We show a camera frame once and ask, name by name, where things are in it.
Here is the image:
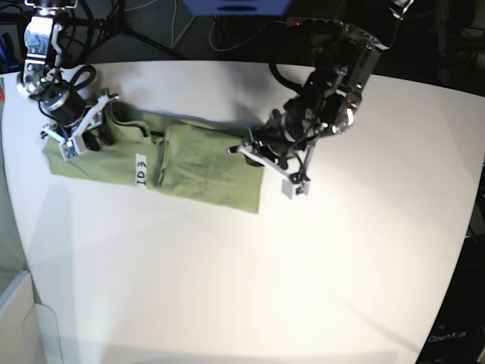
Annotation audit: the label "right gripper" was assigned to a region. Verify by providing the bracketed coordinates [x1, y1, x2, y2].
[39, 89, 119, 152]

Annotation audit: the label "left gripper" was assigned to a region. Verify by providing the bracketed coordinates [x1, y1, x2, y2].
[227, 128, 314, 182]

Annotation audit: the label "green T-shirt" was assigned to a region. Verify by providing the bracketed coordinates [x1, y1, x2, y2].
[42, 102, 264, 214]

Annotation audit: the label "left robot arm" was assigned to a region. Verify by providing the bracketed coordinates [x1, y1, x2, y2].
[227, 1, 412, 187]

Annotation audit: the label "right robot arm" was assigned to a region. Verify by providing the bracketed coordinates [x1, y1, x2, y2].
[17, 1, 118, 160]

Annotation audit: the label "white ID label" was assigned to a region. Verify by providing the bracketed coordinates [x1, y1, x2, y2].
[135, 153, 148, 188]

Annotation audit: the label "black power strip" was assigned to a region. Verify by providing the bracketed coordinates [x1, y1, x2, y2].
[284, 16, 334, 28]

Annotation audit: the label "white bin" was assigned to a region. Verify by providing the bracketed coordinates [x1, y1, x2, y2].
[1, 270, 64, 363]

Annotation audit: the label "black OpenArm box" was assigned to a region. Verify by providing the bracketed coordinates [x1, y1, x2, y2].
[416, 238, 484, 363]

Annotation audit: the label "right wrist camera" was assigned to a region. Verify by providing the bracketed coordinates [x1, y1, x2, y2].
[58, 138, 87, 161]

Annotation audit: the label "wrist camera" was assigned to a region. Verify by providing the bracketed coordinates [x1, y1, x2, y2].
[58, 138, 87, 161]
[282, 180, 310, 199]

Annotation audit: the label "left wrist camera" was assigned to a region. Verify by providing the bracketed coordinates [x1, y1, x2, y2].
[282, 180, 310, 199]

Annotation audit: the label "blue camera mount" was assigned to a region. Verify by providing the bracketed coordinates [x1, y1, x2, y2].
[183, 0, 290, 16]

